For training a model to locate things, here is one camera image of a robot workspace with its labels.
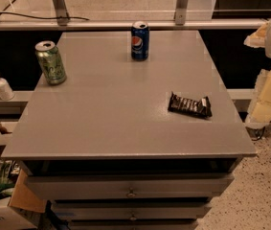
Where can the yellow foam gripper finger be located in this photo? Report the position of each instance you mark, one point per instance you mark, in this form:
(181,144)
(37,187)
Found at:
(259,110)
(257,38)

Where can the black rxbar chocolate wrapper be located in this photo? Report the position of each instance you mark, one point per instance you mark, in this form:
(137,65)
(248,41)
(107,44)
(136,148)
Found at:
(201,108)

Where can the blue pepsi can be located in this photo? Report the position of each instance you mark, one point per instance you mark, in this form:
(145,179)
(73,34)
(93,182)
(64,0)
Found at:
(139,40)

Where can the top grey drawer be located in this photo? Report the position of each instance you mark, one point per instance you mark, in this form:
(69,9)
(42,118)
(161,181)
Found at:
(129,186)

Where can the grey drawer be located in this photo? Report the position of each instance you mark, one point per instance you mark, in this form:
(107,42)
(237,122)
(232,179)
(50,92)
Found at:
(162,224)
(132,210)
(129,186)

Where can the grey drawer cabinet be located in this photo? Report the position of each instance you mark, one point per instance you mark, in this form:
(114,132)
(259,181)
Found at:
(110,117)

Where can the bottom grey drawer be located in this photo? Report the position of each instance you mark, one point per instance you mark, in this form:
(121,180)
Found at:
(162,224)

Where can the green soda can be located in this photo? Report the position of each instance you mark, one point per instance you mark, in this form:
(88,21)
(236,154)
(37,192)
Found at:
(50,61)

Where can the middle grey drawer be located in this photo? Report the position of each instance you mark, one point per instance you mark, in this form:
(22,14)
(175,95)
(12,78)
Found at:
(132,210)

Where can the white pump bottle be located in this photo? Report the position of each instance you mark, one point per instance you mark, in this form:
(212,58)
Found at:
(6,92)

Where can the brown cardboard box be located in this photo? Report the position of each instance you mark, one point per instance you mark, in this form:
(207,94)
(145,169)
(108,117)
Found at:
(22,197)

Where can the white box lower left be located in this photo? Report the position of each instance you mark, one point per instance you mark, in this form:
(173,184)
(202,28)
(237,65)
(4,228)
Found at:
(12,218)

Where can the metal railing frame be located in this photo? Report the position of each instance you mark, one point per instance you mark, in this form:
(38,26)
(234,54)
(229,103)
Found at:
(119,14)

